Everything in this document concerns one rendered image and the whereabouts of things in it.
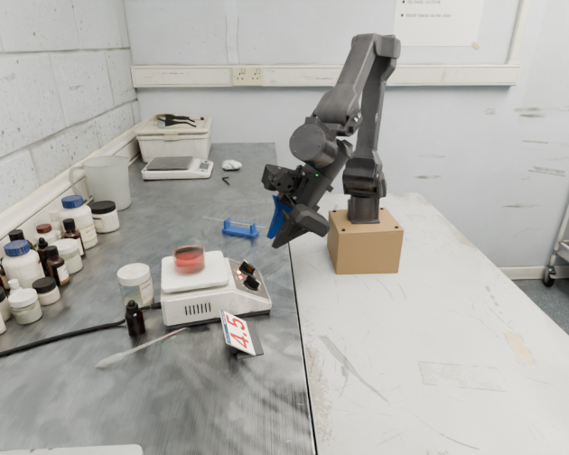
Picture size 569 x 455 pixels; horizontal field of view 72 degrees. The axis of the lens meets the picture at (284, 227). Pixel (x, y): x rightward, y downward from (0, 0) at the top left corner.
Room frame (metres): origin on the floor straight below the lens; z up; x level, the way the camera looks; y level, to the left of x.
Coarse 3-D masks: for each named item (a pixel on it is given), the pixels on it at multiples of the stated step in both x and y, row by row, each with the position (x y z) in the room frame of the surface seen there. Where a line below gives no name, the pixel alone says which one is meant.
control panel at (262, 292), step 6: (234, 264) 0.71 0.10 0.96; (240, 264) 0.72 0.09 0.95; (234, 270) 0.68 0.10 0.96; (234, 276) 0.65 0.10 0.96; (246, 276) 0.68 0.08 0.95; (258, 276) 0.70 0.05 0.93; (240, 282) 0.64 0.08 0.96; (240, 288) 0.62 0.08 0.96; (246, 288) 0.63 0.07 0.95; (258, 288) 0.65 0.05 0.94; (264, 288) 0.66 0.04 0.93; (258, 294) 0.63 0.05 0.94; (264, 294) 0.64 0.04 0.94
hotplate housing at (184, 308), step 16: (208, 288) 0.61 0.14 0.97; (224, 288) 0.61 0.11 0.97; (160, 304) 0.60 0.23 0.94; (176, 304) 0.57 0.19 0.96; (192, 304) 0.58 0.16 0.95; (208, 304) 0.59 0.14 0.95; (224, 304) 0.60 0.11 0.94; (240, 304) 0.60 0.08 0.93; (256, 304) 0.61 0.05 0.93; (176, 320) 0.57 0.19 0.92; (192, 320) 0.58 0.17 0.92; (208, 320) 0.59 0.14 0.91
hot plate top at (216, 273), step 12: (216, 252) 0.71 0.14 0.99; (168, 264) 0.66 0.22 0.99; (216, 264) 0.66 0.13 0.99; (168, 276) 0.62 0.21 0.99; (180, 276) 0.62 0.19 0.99; (192, 276) 0.62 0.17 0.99; (204, 276) 0.62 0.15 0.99; (216, 276) 0.62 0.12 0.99; (228, 276) 0.62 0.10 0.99; (168, 288) 0.58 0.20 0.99; (180, 288) 0.58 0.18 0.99; (192, 288) 0.59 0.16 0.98
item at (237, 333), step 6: (228, 318) 0.57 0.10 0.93; (234, 318) 0.58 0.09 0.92; (228, 324) 0.55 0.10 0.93; (234, 324) 0.56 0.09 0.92; (240, 324) 0.57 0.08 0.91; (234, 330) 0.54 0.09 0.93; (240, 330) 0.55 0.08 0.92; (246, 330) 0.56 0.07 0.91; (234, 336) 0.52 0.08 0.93; (240, 336) 0.53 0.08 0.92; (246, 336) 0.54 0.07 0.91; (234, 342) 0.50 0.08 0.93; (240, 342) 0.52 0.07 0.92; (246, 342) 0.53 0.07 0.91; (246, 348) 0.51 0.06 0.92
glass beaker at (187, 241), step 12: (180, 228) 0.67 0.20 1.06; (192, 228) 0.67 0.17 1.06; (180, 240) 0.61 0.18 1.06; (192, 240) 0.62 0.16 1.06; (180, 252) 0.62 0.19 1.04; (192, 252) 0.62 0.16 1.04; (204, 252) 0.64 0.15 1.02; (180, 264) 0.62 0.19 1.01; (192, 264) 0.62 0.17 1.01; (204, 264) 0.64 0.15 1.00
